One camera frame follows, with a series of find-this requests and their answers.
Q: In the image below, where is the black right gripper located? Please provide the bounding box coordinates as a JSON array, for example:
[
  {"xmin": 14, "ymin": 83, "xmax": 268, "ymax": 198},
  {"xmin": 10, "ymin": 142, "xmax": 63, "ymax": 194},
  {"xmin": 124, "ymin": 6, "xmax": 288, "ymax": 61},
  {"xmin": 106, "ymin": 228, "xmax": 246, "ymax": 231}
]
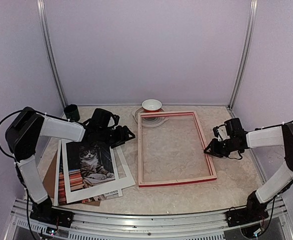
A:
[{"xmin": 204, "ymin": 137, "xmax": 240, "ymax": 158}]

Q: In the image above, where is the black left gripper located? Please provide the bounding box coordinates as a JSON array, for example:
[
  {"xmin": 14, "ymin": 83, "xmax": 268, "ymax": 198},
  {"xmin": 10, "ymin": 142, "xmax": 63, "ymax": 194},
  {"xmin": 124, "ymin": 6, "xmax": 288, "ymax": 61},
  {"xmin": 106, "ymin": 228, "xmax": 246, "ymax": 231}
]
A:
[{"xmin": 98, "ymin": 125, "xmax": 136, "ymax": 149}]

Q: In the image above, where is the red wooden picture frame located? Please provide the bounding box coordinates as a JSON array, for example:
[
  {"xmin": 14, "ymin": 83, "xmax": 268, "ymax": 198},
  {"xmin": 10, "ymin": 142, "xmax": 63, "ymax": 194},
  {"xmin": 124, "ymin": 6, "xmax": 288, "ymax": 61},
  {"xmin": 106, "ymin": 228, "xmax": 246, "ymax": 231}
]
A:
[{"xmin": 137, "ymin": 110, "xmax": 218, "ymax": 189}]

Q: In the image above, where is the white mat board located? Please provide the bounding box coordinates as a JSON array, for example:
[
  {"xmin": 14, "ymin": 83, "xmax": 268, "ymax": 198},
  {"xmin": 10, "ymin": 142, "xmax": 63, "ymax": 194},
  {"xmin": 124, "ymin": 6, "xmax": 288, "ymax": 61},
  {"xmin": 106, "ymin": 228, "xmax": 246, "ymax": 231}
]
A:
[{"xmin": 61, "ymin": 139, "xmax": 136, "ymax": 203}]

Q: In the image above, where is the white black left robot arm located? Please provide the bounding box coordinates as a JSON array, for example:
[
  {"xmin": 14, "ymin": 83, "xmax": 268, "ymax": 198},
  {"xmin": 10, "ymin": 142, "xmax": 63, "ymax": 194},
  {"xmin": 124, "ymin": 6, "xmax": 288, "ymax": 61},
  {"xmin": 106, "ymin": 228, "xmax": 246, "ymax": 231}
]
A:
[{"xmin": 5, "ymin": 106, "xmax": 136, "ymax": 223}]

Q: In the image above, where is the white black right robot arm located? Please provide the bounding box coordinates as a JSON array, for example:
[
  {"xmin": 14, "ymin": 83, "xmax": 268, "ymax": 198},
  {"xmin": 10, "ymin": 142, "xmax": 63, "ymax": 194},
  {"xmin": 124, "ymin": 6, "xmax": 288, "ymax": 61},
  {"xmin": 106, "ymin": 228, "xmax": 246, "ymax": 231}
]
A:
[{"xmin": 204, "ymin": 118, "xmax": 293, "ymax": 222}]

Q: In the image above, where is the cat photo print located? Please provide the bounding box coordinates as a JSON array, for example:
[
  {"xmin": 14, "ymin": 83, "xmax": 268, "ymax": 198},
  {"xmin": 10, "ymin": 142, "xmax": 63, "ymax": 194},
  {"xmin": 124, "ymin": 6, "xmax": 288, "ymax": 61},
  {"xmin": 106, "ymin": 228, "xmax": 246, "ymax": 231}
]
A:
[{"xmin": 54, "ymin": 142, "xmax": 123, "ymax": 206}]

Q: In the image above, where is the grey striped plate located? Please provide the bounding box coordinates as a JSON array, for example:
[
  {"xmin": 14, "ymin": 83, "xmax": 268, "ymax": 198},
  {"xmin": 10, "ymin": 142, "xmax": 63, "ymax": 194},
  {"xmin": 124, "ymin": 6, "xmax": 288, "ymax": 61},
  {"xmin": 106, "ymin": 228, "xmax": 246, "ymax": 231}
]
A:
[{"xmin": 131, "ymin": 107, "xmax": 169, "ymax": 128}]

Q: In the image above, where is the orange white bowl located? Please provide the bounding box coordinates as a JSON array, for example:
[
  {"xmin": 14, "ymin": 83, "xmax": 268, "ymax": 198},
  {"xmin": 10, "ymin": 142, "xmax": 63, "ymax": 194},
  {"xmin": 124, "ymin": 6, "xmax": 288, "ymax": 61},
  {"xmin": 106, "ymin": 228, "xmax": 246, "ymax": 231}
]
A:
[{"xmin": 141, "ymin": 99, "xmax": 162, "ymax": 113}]

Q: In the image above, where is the dark green mug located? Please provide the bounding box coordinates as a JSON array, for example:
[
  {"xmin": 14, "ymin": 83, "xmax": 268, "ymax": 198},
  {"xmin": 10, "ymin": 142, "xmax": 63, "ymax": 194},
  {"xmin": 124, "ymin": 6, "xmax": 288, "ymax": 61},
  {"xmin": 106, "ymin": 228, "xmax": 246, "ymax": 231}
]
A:
[{"xmin": 63, "ymin": 104, "xmax": 81, "ymax": 122}]

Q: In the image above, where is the brown backing board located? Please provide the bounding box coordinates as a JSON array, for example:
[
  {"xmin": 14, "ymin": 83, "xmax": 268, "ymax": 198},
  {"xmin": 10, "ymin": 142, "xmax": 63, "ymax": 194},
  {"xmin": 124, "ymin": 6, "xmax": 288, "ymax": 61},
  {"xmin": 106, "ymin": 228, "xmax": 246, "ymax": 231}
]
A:
[{"xmin": 42, "ymin": 154, "xmax": 100, "ymax": 207}]

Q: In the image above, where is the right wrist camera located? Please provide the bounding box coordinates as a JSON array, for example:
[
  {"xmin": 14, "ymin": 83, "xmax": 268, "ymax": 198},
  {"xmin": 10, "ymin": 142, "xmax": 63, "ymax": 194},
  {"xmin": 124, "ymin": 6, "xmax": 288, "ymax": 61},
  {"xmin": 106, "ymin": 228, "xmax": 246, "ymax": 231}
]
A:
[{"xmin": 212, "ymin": 124, "xmax": 228, "ymax": 142}]

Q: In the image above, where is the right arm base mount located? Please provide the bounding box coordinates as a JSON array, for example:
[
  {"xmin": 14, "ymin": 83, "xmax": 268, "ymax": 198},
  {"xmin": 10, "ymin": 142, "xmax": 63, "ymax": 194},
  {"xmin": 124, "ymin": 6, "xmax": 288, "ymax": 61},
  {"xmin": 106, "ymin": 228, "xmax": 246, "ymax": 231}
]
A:
[{"xmin": 225, "ymin": 207, "xmax": 269, "ymax": 228}]

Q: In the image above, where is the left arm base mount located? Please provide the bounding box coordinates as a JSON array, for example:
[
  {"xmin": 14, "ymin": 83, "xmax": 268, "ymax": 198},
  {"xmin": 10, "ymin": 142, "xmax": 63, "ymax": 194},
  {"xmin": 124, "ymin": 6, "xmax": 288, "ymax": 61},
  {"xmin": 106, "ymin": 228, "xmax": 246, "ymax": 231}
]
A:
[{"xmin": 30, "ymin": 204, "xmax": 74, "ymax": 228}]

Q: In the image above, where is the right aluminium post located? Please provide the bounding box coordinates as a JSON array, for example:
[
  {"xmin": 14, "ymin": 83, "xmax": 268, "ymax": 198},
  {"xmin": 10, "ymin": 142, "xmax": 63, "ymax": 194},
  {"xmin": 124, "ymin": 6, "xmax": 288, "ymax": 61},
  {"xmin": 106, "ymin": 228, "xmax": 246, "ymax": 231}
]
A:
[{"xmin": 228, "ymin": 0, "xmax": 258, "ymax": 112}]

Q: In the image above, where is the aluminium post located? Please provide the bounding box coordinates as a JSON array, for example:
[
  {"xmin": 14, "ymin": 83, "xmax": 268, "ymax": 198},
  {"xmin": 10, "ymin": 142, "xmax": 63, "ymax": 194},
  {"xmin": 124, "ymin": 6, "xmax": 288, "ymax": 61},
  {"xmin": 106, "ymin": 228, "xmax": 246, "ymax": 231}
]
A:
[
  {"xmin": 36, "ymin": 0, "xmax": 68, "ymax": 108},
  {"xmin": 228, "ymin": 0, "xmax": 258, "ymax": 112}
]

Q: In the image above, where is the left aluminium post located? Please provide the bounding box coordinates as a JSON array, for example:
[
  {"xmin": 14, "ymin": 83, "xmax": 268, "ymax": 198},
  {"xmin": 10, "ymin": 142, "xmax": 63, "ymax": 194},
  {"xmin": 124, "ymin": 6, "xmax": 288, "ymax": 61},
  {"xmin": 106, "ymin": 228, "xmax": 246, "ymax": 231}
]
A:
[{"xmin": 36, "ymin": 0, "xmax": 68, "ymax": 108}]

